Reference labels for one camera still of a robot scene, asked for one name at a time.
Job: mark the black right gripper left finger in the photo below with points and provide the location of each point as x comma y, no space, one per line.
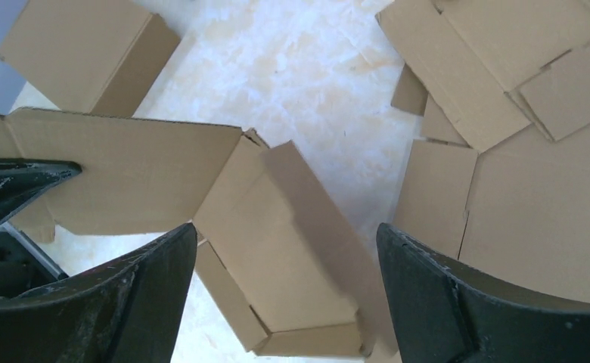
126,310

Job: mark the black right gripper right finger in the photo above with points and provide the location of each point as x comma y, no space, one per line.
446,311

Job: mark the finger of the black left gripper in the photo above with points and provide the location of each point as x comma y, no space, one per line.
24,180

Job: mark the cardboard box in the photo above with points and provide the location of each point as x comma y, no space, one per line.
281,262
99,57

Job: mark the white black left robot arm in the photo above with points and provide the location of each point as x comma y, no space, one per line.
24,265

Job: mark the folded closed cardboard box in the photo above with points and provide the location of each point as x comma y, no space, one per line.
99,57

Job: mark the cardboard sheet pile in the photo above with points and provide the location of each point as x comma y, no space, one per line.
500,175

